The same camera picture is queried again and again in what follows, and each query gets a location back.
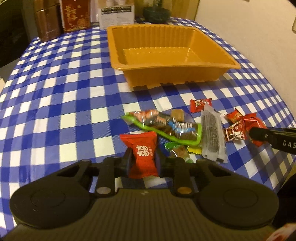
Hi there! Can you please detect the red orange candy packet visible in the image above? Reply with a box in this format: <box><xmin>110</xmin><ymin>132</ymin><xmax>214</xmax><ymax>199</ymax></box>
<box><xmin>225</xmin><ymin>108</ymin><xmax>243</xmax><ymax>123</ymax></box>

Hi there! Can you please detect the red candy wrapper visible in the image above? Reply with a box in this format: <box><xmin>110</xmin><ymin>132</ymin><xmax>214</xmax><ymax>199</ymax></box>
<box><xmin>241</xmin><ymin>113</ymin><xmax>267</xmax><ymax>140</ymax></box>

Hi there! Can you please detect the small red candy packet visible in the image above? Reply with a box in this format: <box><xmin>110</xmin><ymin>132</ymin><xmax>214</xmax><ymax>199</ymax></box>
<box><xmin>190</xmin><ymin>98</ymin><xmax>212</xmax><ymax>113</ymax></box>

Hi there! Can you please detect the brown caramel candy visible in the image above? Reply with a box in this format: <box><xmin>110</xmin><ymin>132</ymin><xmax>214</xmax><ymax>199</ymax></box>
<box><xmin>171</xmin><ymin>109</ymin><xmax>185</xmax><ymax>121</ymax></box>

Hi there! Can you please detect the dark red white candy packet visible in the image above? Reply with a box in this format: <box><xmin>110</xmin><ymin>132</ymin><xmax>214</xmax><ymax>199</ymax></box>
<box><xmin>223</xmin><ymin>120</ymin><xmax>247</xmax><ymax>142</ymax></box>

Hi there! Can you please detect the blue white checkered tablecloth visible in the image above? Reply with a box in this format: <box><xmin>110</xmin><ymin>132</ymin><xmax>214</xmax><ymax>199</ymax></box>
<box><xmin>1</xmin><ymin>19</ymin><xmax>295</xmax><ymax>235</ymax></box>

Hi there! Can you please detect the green edged clear snack bag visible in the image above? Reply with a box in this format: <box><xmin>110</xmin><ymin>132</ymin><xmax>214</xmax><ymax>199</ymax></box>
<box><xmin>122</xmin><ymin>109</ymin><xmax>202</xmax><ymax>146</ymax></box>

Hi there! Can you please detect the red square snack packet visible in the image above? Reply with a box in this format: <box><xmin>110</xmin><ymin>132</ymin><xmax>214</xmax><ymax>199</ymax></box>
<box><xmin>120</xmin><ymin>132</ymin><xmax>158</xmax><ymax>179</ymax></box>

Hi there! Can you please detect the clear long sesame bar wrapper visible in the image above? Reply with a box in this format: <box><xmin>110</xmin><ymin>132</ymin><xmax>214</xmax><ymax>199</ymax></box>
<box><xmin>201</xmin><ymin>104</ymin><xmax>228</xmax><ymax>164</ymax></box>

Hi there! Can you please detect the brown cylindrical tin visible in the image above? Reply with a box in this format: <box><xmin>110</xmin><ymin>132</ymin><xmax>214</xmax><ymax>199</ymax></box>
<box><xmin>34</xmin><ymin>0</ymin><xmax>63</xmax><ymax>42</ymax></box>

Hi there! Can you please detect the orange plastic tray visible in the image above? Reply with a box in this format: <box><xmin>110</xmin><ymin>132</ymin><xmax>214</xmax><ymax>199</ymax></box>
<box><xmin>107</xmin><ymin>24</ymin><xmax>240</xmax><ymax>87</ymax></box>

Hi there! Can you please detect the green yellow candy wrapper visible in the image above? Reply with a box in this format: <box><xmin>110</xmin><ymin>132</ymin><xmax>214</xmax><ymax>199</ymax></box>
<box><xmin>164</xmin><ymin>142</ymin><xmax>202</xmax><ymax>163</ymax></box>

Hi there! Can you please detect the red gold patterned box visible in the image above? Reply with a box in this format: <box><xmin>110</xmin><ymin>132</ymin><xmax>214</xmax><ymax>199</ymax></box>
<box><xmin>59</xmin><ymin>0</ymin><xmax>91</xmax><ymax>33</ymax></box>

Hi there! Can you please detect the dark green glass jar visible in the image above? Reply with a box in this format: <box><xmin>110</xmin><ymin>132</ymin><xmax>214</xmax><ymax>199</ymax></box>
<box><xmin>143</xmin><ymin>6</ymin><xmax>171</xmax><ymax>24</ymax></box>

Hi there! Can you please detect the white product box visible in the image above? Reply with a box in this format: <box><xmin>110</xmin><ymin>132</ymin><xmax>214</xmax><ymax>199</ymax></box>
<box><xmin>98</xmin><ymin>4</ymin><xmax>134</xmax><ymax>30</ymax></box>

